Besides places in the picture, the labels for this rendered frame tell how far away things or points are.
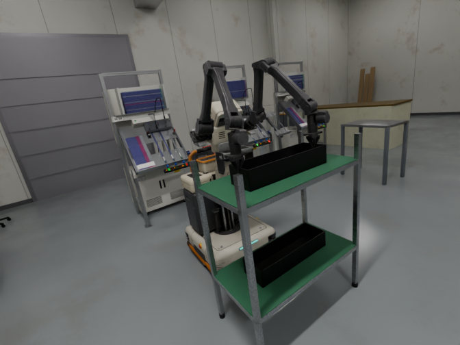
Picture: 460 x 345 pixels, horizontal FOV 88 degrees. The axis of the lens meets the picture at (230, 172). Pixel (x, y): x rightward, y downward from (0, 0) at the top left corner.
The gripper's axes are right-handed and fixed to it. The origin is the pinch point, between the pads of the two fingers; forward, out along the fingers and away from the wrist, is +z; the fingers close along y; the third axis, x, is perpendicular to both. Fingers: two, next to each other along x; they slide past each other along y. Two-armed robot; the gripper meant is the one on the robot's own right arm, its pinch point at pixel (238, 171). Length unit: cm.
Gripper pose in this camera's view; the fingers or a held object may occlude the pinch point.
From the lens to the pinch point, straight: 119.9
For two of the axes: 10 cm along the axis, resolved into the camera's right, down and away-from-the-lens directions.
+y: 8.4, -2.6, 4.8
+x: -5.3, -1.6, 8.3
